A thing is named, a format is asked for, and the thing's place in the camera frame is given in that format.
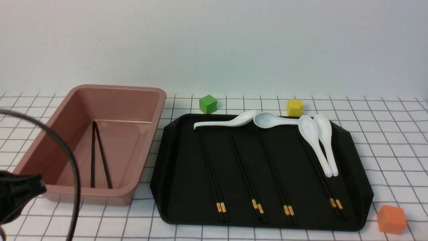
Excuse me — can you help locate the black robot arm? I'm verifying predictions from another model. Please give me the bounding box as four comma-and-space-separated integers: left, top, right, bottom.
0, 170, 47, 225

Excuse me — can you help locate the green cube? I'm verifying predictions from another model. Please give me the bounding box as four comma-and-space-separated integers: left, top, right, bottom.
199, 95, 218, 114

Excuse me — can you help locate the white ceramic spoon leftmost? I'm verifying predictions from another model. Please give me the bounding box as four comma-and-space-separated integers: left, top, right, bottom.
194, 110, 258, 130

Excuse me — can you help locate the white ceramic spoon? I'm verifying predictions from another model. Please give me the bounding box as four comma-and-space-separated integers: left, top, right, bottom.
298, 115, 333, 177
194, 110, 258, 130
313, 114, 338, 177
253, 112, 299, 129

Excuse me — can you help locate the black plastic tray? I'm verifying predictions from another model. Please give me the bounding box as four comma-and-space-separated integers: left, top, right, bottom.
150, 114, 373, 232

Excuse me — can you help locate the yellow cube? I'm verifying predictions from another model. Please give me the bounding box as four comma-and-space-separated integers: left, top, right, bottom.
286, 99, 304, 116

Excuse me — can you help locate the black gold-banded chopstick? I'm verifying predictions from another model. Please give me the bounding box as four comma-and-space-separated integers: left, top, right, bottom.
301, 138, 341, 218
202, 136, 229, 223
263, 135, 298, 225
227, 132, 262, 220
198, 135, 226, 223
237, 146, 266, 224
260, 134, 294, 225
306, 144, 346, 220

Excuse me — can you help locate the pink plastic bin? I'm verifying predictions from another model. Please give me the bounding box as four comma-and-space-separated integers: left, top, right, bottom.
13, 84, 167, 207

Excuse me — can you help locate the white ceramic spoon rightmost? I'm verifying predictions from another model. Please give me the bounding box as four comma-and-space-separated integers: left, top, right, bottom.
313, 114, 338, 177

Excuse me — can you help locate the black chopstick in bin right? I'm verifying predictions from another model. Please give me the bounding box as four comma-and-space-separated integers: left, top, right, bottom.
93, 121, 113, 189

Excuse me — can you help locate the black chopstick in bin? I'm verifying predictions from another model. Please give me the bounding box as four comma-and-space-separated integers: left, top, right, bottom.
93, 121, 113, 189
90, 122, 96, 188

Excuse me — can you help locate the black chopstick in bin left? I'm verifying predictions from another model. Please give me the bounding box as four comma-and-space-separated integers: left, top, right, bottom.
90, 122, 96, 188

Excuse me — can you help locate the white grid tablecloth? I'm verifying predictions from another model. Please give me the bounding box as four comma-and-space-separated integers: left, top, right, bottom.
1, 92, 427, 241

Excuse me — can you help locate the orange cube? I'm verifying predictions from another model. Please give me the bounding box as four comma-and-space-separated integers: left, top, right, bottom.
377, 205, 408, 235

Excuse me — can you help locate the black cable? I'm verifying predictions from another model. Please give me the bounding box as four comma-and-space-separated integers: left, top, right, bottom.
0, 109, 81, 241

